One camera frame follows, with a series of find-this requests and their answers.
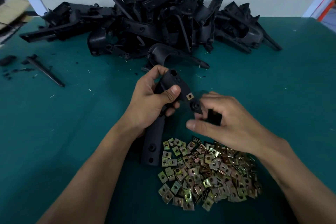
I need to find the person's left hand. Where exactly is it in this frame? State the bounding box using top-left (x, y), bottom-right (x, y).
top-left (118, 65), bottom-right (182, 138)

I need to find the person's right hand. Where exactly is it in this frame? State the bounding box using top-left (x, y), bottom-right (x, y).
top-left (185, 91), bottom-right (287, 161)

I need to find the black plastic bracket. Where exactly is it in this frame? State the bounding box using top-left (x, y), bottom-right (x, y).
top-left (258, 24), bottom-right (282, 51)
top-left (142, 69), bottom-right (222, 167)

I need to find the pile of brass clip nuts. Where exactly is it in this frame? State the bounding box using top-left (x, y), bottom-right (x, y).
top-left (157, 136), bottom-right (263, 211)

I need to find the pile of black plastic brackets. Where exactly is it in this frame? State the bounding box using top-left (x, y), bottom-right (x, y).
top-left (20, 0), bottom-right (282, 71)

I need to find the person's left forearm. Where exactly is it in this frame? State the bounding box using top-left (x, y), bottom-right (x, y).
top-left (38, 124), bottom-right (142, 224)

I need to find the green table cloth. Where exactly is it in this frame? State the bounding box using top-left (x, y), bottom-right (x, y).
top-left (0, 16), bottom-right (336, 224)

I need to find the thin black plastic strip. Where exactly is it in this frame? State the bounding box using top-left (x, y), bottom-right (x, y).
top-left (26, 55), bottom-right (66, 88)

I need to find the small black plastic scrap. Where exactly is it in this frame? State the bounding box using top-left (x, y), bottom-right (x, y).
top-left (0, 55), bottom-right (18, 67)

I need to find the brown cardboard piece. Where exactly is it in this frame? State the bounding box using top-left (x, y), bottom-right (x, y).
top-left (0, 0), bottom-right (30, 30)

